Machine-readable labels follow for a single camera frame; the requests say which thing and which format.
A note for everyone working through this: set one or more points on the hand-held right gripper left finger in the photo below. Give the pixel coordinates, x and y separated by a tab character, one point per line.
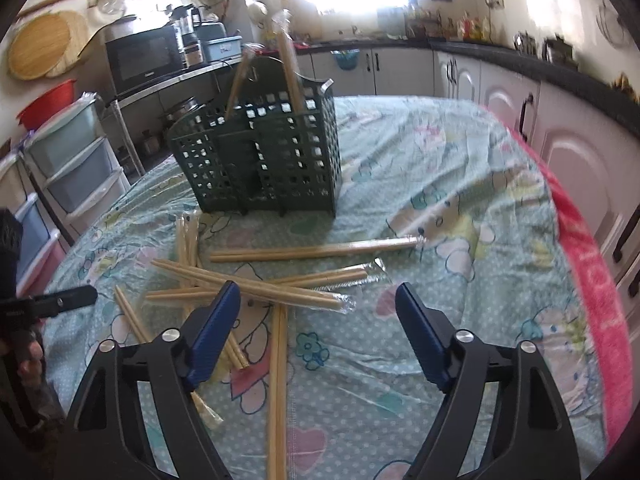
215	332

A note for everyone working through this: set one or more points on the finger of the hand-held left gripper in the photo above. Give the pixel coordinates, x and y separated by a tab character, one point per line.
60	301

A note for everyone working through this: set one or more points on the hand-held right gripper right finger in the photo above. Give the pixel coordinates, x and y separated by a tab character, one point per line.
422	337

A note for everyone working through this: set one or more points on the pile of chopsticks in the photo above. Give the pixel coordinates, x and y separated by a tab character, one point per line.
280	292

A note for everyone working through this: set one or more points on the green plastic utensil basket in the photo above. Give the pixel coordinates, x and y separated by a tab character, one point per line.
280	170

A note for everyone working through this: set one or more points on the person's left hand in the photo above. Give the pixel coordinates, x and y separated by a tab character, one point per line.
31	360

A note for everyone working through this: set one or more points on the plastic drawer unit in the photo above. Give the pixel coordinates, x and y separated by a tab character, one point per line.
75	155
30	240

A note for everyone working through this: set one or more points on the red plastic basin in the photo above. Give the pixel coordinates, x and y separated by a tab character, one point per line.
47	105

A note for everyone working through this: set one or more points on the small steel pot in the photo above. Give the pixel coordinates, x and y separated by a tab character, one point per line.
149	142

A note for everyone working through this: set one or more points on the cartoon printed tablecloth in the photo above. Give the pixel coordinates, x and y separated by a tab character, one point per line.
425	160

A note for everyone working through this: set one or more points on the pink towel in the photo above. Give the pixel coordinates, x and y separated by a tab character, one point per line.
600	320

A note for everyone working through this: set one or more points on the round bamboo board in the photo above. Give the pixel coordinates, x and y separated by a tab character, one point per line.
40	45

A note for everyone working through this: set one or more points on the steel cooking pot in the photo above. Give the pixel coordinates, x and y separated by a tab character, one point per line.
181	111

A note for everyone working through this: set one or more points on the metal kitchen shelf unit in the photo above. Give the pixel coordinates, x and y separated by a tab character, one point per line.
165	90

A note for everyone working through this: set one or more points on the white kitchen cabinets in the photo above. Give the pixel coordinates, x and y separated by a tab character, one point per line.
565	160

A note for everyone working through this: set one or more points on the black microwave oven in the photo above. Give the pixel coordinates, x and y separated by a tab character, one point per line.
142	57

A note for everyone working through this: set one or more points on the wooden rolling pin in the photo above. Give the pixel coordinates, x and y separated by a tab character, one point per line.
55	1

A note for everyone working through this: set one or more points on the wrapped bamboo chopstick pair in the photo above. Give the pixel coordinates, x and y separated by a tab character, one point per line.
237	85
290	60

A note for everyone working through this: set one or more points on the black coffee maker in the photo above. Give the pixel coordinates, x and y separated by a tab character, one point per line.
186	35

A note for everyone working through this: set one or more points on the blue plastic container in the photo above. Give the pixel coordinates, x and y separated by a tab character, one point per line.
224	50

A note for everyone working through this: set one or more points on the teal hanging basket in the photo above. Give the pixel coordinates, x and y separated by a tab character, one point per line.
346	60

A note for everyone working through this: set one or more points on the black countertop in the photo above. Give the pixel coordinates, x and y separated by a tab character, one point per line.
500	57

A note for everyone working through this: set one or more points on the row of condiment bottles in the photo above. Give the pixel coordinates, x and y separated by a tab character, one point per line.
450	25

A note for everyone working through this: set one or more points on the white jug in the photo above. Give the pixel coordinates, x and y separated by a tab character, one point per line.
305	17

